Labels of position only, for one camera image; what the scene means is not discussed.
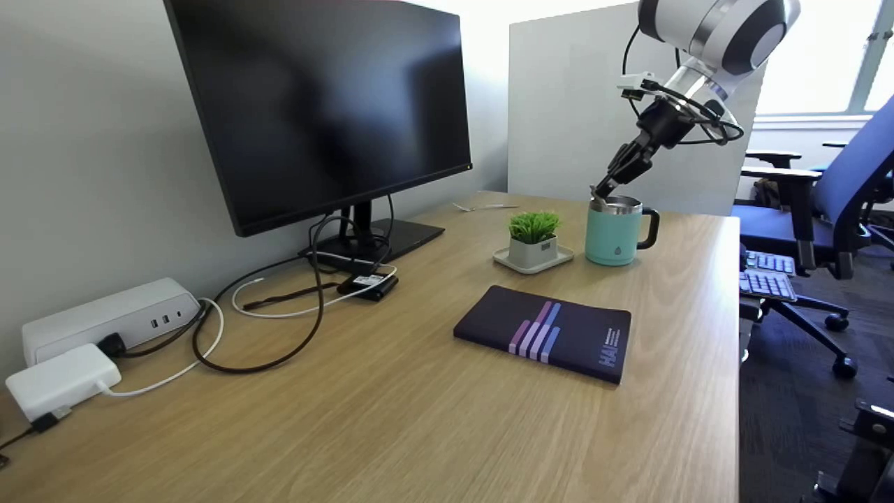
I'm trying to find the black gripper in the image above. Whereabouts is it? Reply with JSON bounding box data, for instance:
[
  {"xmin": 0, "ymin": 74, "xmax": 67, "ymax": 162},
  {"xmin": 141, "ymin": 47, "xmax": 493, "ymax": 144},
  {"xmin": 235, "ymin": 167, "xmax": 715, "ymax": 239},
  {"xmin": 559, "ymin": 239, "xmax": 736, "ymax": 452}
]
[{"xmin": 591, "ymin": 93, "xmax": 708, "ymax": 202}]

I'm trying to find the teal metal mug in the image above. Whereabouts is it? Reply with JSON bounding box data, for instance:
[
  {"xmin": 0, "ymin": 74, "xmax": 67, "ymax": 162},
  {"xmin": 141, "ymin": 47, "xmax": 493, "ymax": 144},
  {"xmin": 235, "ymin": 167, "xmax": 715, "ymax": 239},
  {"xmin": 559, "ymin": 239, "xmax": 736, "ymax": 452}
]
[{"xmin": 583, "ymin": 193, "xmax": 661, "ymax": 271}]

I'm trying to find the white divider panel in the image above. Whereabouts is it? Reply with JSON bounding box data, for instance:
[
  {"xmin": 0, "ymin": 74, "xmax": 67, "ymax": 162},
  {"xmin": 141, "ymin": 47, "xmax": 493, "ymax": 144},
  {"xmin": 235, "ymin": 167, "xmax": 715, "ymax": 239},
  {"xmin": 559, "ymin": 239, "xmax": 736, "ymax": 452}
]
[{"xmin": 504, "ymin": 0, "xmax": 784, "ymax": 219}]

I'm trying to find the artificial grass in white pot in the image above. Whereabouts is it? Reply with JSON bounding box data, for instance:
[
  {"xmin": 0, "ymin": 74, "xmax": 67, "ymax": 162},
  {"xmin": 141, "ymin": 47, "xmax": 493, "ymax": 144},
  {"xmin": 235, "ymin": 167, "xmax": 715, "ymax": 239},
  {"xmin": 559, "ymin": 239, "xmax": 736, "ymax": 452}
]
[{"xmin": 492, "ymin": 209, "xmax": 578, "ymax": 278}]

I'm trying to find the dark navy striped notebook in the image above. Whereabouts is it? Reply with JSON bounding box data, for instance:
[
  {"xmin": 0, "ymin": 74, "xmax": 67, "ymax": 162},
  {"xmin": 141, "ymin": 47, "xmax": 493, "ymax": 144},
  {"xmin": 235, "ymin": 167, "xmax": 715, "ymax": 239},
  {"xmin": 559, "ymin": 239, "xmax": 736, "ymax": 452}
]
[{"xmin": 451, "ymin": 282, "xmax": 633, "ymax": 385}]

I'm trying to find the bright window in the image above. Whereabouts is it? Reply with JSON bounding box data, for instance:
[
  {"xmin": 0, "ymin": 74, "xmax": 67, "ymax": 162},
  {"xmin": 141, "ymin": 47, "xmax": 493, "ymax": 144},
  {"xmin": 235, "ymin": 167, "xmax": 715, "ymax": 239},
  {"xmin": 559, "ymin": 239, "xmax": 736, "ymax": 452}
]
[{"xmin": 750, "ymin": 0, "xmax": 894, "ymax": 120}]

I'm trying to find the black wheeled chair base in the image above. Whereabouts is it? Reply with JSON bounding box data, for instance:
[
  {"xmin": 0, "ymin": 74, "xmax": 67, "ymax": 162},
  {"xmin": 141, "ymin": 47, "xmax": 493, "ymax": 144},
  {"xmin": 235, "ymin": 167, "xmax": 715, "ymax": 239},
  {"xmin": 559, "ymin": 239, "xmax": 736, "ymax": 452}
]
[{"xmin": 736, "ymin": 246, "xmax": 861, "ymax": 383}]

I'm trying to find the blue office chair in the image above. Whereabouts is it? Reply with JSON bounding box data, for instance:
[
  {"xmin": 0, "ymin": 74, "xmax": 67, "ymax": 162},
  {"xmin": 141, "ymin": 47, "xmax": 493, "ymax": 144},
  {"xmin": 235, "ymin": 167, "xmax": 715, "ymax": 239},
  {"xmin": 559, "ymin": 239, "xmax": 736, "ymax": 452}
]
[{"xmin": 733, "ymin": 93, "xmax": 894, "ymax": 282}]

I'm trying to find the small black adapter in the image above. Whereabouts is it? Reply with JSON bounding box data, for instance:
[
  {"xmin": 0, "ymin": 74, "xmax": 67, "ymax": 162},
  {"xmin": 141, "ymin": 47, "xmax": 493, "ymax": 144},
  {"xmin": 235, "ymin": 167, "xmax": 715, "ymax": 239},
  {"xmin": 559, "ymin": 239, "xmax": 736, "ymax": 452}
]
[{"xmin": 335, "ymin": 271, "xmax": 401, "ymax": 304}]

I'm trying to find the black computer monitor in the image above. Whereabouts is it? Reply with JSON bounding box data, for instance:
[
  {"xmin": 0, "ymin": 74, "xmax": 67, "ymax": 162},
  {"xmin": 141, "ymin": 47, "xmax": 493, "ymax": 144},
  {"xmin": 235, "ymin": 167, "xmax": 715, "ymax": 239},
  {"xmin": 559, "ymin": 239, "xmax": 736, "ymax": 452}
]
[{"xmin": 161, "ymin": 0, "xmax": 474, "ymax": 267}]

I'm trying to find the white power strip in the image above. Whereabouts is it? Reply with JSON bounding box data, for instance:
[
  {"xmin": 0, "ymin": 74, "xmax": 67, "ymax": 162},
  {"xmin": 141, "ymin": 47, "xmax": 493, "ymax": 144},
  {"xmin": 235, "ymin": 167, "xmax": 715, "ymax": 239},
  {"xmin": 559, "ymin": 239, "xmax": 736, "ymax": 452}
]
[{"xmin": 18, "ymin": 278, "xmax": 203, "ymax": 369}]

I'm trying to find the white power adapter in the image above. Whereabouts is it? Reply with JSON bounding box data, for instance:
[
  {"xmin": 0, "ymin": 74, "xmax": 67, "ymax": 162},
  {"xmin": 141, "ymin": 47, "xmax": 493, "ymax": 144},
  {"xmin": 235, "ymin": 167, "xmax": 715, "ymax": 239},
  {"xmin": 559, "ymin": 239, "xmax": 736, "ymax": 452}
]
[{"xmin": 2, "ymin": 343, "xmax": 124, "ymax": 426}]

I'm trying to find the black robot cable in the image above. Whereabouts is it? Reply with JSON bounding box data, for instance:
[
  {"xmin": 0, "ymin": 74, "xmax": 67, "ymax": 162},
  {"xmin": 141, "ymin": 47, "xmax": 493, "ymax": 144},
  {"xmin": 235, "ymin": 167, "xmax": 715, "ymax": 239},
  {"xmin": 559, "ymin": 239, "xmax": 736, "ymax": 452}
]
[{"xmin": 618, "ymin": 26, "xmax": 749, "ymax": 148}]

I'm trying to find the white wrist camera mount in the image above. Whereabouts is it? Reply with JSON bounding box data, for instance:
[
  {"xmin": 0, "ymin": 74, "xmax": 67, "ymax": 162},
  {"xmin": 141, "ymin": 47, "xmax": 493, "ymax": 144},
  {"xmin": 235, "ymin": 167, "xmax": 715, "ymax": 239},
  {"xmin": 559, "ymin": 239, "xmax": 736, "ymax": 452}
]
[{"xmin": 618, "ymin": 63, "xmax": 733, "ymax": 124}]

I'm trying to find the white charging cable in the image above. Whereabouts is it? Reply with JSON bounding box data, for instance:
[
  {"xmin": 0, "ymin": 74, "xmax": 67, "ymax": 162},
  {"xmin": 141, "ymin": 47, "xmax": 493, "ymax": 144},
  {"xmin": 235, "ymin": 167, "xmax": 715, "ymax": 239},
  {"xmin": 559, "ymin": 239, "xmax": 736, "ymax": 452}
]
[{"xmin": 229, "ymin": 267, "xmax": 401, "ymax": 323}]

